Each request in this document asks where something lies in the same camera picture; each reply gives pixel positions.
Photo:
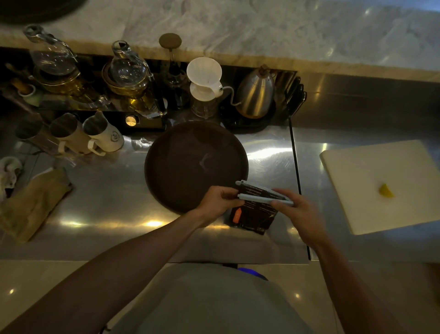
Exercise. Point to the white bag sealing clip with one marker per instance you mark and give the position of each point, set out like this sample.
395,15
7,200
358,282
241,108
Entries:
264,196

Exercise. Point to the small green cup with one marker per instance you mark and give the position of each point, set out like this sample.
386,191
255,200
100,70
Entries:
29,94

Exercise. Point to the person's right hand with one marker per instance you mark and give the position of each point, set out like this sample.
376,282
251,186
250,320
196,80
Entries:
304,216

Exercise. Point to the black coffee bag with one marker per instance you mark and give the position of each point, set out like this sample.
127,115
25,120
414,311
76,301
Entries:
255,210

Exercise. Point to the blue object on floor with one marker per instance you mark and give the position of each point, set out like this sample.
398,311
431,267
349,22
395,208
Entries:
252,272

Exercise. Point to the coffee grinder with round lid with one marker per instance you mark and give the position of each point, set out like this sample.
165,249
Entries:
172,65

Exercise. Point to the beige milk pitcher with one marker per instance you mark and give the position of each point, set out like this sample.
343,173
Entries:
70,133

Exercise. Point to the glass coffee server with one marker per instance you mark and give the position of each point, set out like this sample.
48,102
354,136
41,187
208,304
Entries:
203,106

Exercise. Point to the glass teapot on gold warmer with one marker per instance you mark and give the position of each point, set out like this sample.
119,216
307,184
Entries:
55,58
130,68

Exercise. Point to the white crumpled cloth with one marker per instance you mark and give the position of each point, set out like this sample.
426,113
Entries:
9,173

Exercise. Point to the person's left hand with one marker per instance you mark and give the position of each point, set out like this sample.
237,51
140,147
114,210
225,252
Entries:
213,203

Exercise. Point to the person's left thumb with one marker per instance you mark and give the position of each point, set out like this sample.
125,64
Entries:
232,191

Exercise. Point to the black kettle base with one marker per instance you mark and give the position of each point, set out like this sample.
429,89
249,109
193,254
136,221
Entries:
248,124

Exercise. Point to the person's left forearm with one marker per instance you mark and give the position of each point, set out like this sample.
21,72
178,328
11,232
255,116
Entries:
103,275

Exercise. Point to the steel gooseneck kettle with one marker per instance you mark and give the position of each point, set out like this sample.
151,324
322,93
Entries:
256,92

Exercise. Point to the yellow lemon wedge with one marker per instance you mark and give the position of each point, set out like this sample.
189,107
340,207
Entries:
385,191

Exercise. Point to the white cutting board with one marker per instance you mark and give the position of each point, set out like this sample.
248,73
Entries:
381,185

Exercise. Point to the tan folded cloth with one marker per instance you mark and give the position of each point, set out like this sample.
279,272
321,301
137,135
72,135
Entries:
32,203

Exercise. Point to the black tools in holder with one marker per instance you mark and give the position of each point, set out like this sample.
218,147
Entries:
296,94

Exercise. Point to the round dark brown tray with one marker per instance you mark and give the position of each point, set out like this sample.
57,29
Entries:
192,165

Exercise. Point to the person's grey shirt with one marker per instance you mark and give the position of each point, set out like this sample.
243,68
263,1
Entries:
209,302

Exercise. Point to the person's right thumb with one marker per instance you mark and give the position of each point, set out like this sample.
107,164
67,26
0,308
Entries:
279,205

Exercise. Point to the white pour-over dripper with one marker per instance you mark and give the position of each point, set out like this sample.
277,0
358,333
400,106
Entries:
205,79

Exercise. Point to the steel milk pitcher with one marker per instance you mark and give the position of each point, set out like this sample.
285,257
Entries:
32,132

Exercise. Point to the white milk pitcher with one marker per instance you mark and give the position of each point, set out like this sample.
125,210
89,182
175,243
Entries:
103,133

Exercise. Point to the person's right forearm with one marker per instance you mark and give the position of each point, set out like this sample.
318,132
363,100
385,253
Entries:
350,292

